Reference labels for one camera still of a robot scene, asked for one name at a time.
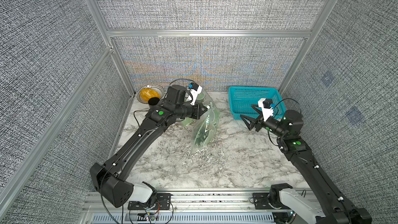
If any black mug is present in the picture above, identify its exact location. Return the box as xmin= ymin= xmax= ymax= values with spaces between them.
xmin=148 ymin=97 xmax=160 ymax=108

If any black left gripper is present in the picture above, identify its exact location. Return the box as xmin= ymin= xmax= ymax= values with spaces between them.
xmin=174 ymin=102 xmax=208 ymax=120

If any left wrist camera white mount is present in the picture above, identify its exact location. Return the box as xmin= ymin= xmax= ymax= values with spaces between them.
xmin=188 ymin=82 xmax=203 ymax=106

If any patterned white bowl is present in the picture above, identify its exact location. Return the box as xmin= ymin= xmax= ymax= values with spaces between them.
xmin=136 ymin=84 xmax=165 ymax=104

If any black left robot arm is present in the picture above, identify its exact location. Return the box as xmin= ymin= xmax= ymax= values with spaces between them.
xmin=90 ymin=100 xmax=209 ymax=208

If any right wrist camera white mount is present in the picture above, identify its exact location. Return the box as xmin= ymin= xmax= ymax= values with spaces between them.
xmin=258 ymin=98 xmax=275 ymax=121

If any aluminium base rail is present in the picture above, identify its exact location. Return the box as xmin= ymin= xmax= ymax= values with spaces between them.
xmin=78 ymin=187 xmax=326 ymax=224

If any clear green zip-top bag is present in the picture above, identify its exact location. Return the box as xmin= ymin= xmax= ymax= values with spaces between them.
xmin=181 ymin=90 xmax=220 ymax=153

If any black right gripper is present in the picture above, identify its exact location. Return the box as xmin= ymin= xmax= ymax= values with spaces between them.
xmin=242 ymin=104 xmax=289 ymax=142

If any orange fruit in bowl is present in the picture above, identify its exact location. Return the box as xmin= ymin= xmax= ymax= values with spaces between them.
xmin=140 ymin=88 xmax=161 ymax=102

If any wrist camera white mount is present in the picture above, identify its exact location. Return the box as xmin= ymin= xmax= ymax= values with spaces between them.
xmin=188 ymin=82 xmax=203 ymax=106
xmin=258 ymin=98 xmax=275 ymax=121

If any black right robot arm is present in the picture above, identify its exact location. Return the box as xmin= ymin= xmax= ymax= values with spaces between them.
xmin=241 ymin=105 xmax=372 ymax=224

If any teal plastic basket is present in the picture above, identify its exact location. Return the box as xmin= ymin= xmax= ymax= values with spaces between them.
xmin=228 ymin=86 xmax=282 ymax=120

